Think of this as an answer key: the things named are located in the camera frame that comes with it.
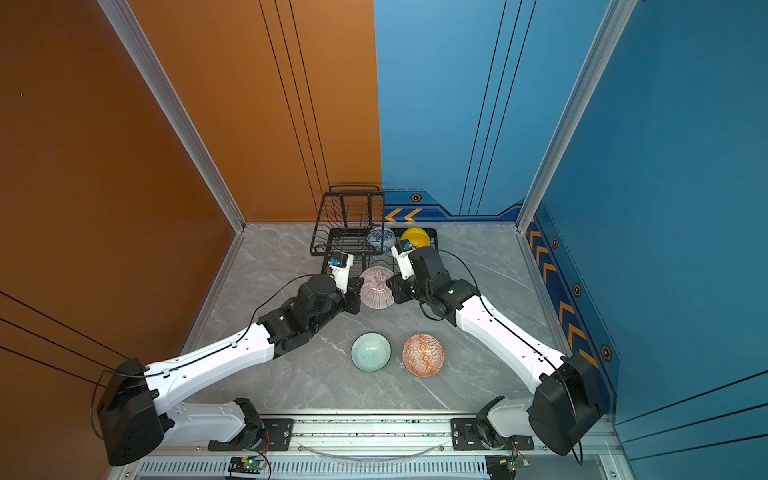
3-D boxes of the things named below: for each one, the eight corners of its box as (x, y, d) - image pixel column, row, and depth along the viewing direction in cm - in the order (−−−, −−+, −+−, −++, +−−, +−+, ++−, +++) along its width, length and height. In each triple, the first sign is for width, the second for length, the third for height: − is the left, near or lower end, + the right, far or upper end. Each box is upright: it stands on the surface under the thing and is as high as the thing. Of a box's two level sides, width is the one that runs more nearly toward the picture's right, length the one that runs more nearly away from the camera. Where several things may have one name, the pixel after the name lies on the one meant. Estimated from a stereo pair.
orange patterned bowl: (402, 379, 84) (403, 371, 78) (402, 342, 90) (402, 333, 85) (443, 379, 84) (446, 371, 78) (439, 342, 90) (442, 333, 85)
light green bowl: (351, 372, 85) (349, 366, 81) (354, 338, 91) (352, 331, 87) (391, 372, 85) (391, 366, 81) (391, 338, 91) (391, 331, 87)
